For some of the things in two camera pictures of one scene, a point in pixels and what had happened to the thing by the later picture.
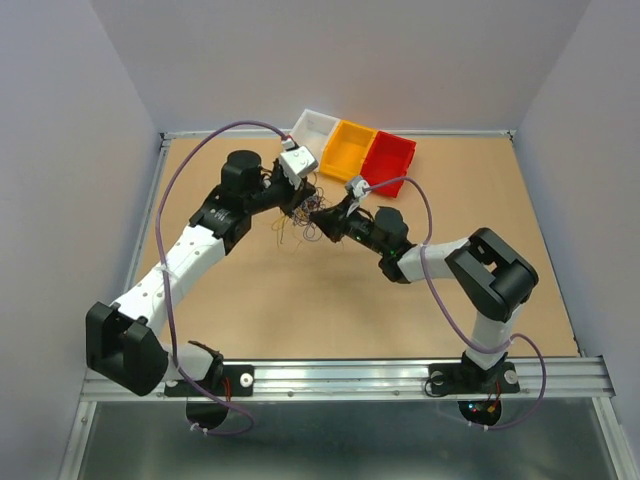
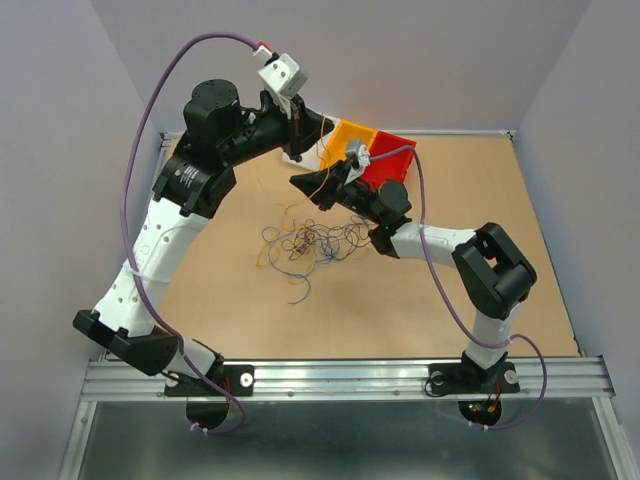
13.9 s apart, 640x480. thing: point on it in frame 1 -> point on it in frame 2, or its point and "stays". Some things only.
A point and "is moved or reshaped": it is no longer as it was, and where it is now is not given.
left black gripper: x=295 y=197 -> x=303 y=130
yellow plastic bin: x=345 y=150 stays
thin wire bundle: x=300 y=219 is moved or reshaped
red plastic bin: x=387 y=158 stays
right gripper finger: x=336 y=212 -> x=338 y=171
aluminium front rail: x=343 y=381 stays
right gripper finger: x=333 y=223 -> x=318 y=184
